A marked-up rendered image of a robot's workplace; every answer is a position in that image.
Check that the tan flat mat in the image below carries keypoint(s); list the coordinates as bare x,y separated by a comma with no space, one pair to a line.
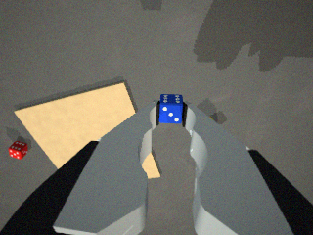
64,126

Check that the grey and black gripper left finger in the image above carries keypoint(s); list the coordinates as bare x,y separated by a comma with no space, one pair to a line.
101,190

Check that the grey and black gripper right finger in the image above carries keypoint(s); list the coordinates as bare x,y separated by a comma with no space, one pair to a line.
239,191

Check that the red die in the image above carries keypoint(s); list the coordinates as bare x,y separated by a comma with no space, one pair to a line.
18,150

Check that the blue die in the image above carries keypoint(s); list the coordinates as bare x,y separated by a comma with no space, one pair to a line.
171,108

